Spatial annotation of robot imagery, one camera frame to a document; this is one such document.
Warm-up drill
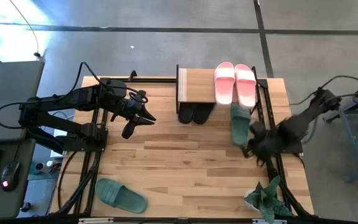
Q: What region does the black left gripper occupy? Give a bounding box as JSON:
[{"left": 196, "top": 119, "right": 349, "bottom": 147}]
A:
[{"left": 125, "top": 98, "right": 157, "bottom": 127}]

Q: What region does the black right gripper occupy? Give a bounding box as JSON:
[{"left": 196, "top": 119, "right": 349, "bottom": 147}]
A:
[{"left": 242, "top": 121, "right": 281, "bottom": 165}]

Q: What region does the green rubber slide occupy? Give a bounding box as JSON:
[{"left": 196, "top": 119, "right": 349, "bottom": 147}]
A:
[
  {"left": 229, "top": 103, "right": 252, "bottom": 147},
  {"left": 94, "top": 177, "right": 149, "bottom": 215}
]

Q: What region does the black rubber slide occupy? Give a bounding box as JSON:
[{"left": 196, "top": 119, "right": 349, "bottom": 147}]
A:
[
  {"left": 193, "top": 102, "right": 216, "bottom": 126},
  {"left": 178, "top": 102, "right": 198, "bottom": 124}
]

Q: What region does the pink rubber slide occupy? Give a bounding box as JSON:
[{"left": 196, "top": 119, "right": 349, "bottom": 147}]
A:
[
  {"left": 213, "top": 62, "right": 236, "bottom": 106},
  {"left": 234, "top": 63, "right": 257, "bottom": 110}
]

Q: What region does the potted green succulent plant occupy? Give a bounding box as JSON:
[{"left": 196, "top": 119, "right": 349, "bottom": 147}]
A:
[{"left": 243, "top": 175, "right": 295, "bottom": 224}]

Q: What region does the white label strip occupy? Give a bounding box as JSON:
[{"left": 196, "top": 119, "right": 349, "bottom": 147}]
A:
[
  {"left": 251, "top": 218, "right": 288, "bottom": 224},
  {"left": 78, "top": 217, "right": 115, "bottom": 224}
]

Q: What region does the white power adapter box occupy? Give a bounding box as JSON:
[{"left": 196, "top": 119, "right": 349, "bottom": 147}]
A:
[{"left": 50, "top": 123, "right": 74, "bottom": 159}]

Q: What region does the grey desk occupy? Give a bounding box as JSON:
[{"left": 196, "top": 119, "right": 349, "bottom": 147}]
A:
[{"left": 0, "top": 60, "right": 45, "bottom": 220}]

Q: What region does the black computer mouse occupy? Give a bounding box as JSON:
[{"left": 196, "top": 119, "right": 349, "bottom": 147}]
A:
[{"left": 0, "top": 161, "right": 21, "bottom": 192}]

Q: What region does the black aluminium rig frame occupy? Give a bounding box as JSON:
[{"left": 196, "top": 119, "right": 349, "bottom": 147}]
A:
[{"left": 50, "top": 70, "right": 316, "bottom": 224}]

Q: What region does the wooden shelf with black frame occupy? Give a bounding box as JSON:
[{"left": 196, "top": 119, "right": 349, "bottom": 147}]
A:
[{"left": 175, "top": 64, "right": 262, "bottom": 116}]

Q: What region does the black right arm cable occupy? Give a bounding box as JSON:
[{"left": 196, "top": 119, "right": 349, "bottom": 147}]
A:
[{"left": 289, "top": 75, "right": 358, "bottom": 106}]

